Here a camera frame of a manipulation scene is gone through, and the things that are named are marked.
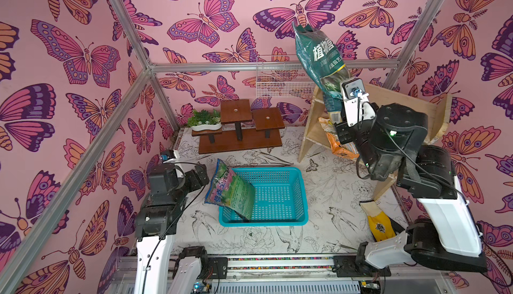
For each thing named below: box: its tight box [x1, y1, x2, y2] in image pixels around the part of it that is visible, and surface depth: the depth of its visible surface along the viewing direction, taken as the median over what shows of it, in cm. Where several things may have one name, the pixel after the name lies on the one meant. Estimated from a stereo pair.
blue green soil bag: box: [204, 158, 256, 221], surface depth 81 cm
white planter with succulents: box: [187, 109, 223, 132], surface depth 97 cm
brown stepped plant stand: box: [191, 98, 286, 155], surface depth 111 cm
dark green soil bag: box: [291, 21, 352, 123], surface depth 48 cm
